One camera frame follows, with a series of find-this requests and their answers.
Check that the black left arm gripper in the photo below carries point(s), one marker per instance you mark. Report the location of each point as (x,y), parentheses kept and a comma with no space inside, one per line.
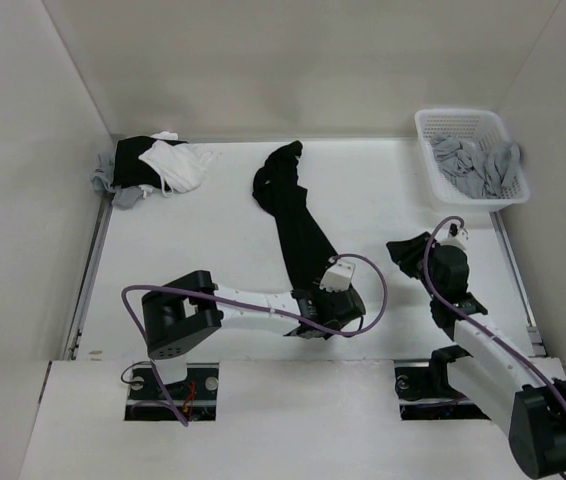
(318,292)

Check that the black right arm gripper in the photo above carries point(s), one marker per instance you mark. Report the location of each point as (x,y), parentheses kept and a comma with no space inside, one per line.
(406,251)

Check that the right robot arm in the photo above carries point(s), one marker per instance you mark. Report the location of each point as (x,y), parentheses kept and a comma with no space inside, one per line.
(527,404)

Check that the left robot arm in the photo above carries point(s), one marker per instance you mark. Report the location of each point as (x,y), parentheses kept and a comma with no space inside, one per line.
(177,323)

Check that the grey tank tops in basket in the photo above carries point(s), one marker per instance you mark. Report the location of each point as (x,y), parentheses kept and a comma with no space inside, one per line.
(473,172)

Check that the white tank top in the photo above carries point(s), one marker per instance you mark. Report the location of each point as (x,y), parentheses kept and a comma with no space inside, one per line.
(181,168)

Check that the grey tank top on table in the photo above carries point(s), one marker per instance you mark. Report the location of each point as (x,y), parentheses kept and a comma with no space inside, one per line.
(102,180)

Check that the white front panel board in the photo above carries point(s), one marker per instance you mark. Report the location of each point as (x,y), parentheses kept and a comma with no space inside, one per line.
(275,420)

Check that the white plastic laundry basket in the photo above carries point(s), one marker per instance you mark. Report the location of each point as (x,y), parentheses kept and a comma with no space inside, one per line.
(481,128)

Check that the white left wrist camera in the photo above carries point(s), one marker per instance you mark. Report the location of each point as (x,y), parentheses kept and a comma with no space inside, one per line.
(338,276)

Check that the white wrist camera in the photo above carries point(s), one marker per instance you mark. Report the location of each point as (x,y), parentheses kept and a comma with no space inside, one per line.
(338,276)
(457,237)

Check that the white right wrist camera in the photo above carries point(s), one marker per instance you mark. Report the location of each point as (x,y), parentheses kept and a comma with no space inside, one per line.
(457,237)

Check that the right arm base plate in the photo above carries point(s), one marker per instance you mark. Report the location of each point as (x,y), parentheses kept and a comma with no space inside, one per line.
(420,399)

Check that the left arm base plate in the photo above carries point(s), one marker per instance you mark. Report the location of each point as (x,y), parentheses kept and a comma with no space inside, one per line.
(195,397)

